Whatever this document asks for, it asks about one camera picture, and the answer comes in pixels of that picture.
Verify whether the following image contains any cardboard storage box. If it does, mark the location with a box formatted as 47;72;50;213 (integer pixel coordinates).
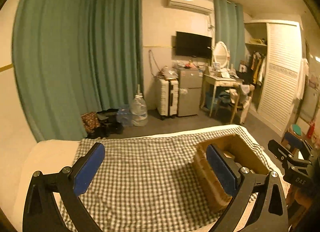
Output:
193;134;269;212

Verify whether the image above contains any wooden chair with clothes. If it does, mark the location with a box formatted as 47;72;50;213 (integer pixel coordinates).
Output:
214;84;255;125

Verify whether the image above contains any patterned brown bag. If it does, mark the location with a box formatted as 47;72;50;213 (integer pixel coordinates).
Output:
81;112;100;134

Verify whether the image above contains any grey white checkered cloth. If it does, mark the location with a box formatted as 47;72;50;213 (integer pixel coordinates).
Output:
58;124;288;232

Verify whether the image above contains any white dressing table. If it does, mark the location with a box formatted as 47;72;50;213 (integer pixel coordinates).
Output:
200;74;244;117

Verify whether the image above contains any white louvered wardrobe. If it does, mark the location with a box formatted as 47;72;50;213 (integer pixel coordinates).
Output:
245;20;302;136

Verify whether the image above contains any large clear water bottle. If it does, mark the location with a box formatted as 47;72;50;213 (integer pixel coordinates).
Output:
130;84;148;127

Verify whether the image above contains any oval vanity mirror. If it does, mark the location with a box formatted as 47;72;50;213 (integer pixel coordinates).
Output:
213;41;231;68

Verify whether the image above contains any grey mini fridge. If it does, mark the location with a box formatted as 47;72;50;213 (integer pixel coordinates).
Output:
177;68;202;117

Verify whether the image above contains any white suitcase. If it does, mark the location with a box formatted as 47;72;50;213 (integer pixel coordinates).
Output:
156;79;179;120

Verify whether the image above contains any large green curtain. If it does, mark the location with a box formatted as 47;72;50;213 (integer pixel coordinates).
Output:
12;0;143;141

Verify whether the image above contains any green window curtain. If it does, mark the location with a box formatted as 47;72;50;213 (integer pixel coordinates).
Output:
213;0;245;70

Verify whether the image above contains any white air conditioner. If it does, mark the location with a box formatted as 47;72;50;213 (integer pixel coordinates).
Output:
168;0;214;14

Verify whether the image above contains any black wall television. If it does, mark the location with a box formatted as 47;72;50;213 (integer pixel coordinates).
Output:
175;31;212;59

